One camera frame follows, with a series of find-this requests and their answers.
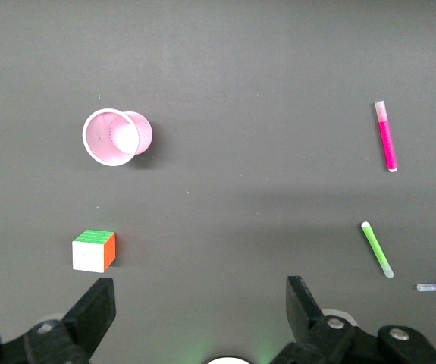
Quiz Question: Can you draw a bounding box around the multicoloured puzzle cube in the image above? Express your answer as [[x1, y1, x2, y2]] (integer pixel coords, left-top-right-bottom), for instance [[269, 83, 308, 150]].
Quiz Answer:
[[71, 229, 117, 274]]

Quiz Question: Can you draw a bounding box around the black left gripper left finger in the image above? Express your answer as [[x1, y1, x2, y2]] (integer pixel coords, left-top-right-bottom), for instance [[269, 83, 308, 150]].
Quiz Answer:
[[0, 278, 118, 364]]

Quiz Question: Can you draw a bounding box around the green marker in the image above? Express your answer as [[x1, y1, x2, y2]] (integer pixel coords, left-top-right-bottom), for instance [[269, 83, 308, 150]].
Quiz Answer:
[[360, 221, 395, 279]]

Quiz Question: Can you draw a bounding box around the pink marker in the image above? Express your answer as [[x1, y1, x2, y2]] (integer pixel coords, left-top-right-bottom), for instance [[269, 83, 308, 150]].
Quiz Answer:
[[374, 100, 399, 173]]

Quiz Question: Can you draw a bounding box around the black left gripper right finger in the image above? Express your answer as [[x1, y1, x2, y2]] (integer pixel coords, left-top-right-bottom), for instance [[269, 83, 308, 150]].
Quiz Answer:
[[272, 275, 436, 364]]

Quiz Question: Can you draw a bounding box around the pink plastic cup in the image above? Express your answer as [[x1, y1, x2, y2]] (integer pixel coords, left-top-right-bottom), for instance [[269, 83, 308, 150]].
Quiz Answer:
[[82, 108, 154, 167]]

